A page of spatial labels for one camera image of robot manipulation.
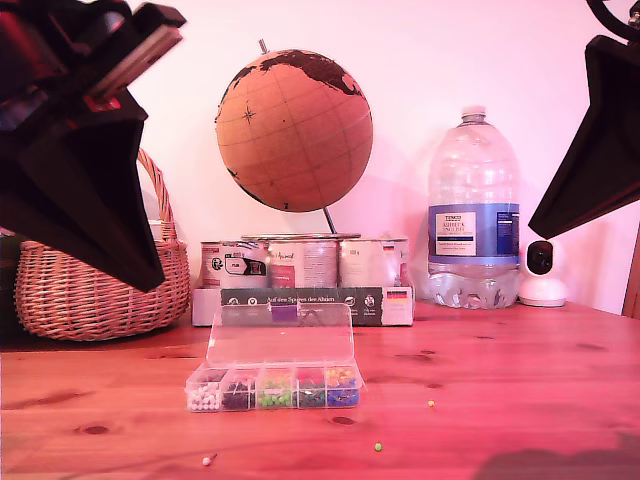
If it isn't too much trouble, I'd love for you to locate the brown wooden furniture edge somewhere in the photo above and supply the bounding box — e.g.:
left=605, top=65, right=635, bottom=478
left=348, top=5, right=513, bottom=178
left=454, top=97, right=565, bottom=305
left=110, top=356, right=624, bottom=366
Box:
left=621, top=214, right=640, bottom=320

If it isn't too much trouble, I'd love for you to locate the dark green bag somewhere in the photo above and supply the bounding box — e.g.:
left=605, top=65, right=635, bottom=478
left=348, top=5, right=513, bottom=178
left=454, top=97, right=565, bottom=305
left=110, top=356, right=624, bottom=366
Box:
left=0, top=229, right=24, bottom=346

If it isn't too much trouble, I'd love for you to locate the large clear water bottle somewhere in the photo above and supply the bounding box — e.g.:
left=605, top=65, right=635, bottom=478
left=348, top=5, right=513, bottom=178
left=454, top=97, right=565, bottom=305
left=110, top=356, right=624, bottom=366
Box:
left=426, top=104, right=521, bottom=310

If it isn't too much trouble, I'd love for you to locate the white can black label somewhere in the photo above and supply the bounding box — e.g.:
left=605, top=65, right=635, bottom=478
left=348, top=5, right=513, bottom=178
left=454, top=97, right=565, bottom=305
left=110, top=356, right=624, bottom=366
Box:
left=199, top=240, right=270, bottom=290

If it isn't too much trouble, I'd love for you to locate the cork globe on metal stand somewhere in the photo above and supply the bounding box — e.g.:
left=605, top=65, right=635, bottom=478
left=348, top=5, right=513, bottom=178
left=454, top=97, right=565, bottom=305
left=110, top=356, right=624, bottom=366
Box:
left=213, top=38, right=375, bottom=242

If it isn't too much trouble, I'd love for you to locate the white can pink label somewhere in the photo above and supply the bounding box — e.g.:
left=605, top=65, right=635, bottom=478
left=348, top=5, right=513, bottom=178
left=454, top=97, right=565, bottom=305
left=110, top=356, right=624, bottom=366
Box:
left=266, top=238, right=340, bottom=290

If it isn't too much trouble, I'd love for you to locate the clear plastic pin organizer box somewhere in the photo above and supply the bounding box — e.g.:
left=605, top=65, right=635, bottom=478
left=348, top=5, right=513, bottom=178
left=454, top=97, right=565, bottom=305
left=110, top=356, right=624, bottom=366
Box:
left=184, top=302, right=364, bottom=414

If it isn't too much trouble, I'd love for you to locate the cardboard can tray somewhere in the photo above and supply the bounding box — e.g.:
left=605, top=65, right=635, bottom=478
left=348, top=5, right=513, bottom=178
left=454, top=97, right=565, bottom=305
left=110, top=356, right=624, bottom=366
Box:
left=191, top=285, right=416, bottom=329

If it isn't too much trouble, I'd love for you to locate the white can grey label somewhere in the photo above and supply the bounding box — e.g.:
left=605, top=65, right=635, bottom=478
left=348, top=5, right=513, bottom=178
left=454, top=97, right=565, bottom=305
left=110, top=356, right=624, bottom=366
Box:
left=337, top=237, right=410, bottom=289

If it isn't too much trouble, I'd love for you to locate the wicker basket with handle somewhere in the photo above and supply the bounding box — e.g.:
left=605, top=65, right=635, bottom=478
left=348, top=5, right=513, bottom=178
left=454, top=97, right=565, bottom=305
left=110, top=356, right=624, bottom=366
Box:
left=13, top=147, right=192, bottom=343

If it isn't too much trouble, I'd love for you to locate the small white round camera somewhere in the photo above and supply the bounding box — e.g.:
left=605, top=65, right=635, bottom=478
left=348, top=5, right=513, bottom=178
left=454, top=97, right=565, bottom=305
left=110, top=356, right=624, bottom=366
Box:
left=517, top=238, right=569, bottom=308

